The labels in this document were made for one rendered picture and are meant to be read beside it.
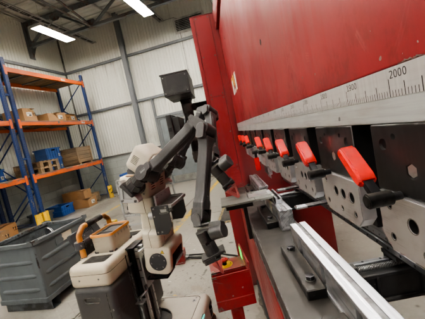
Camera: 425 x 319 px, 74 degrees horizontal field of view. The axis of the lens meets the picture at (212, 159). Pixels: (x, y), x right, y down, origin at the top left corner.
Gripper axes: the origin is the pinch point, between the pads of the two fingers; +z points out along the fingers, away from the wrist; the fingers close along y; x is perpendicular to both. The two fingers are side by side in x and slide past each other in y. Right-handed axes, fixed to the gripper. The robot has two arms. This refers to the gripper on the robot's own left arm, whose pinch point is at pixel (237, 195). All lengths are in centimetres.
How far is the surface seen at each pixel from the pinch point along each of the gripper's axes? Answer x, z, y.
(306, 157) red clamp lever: -22, -17, -93
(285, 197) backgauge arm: -20, 32, 41
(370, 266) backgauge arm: -21, 31, -62
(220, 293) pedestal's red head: 28, 17, -40
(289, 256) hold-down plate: -3, 16, -55
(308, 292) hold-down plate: -3, 16, -75
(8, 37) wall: 231, -599, 641
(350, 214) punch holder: -20, -7, -101
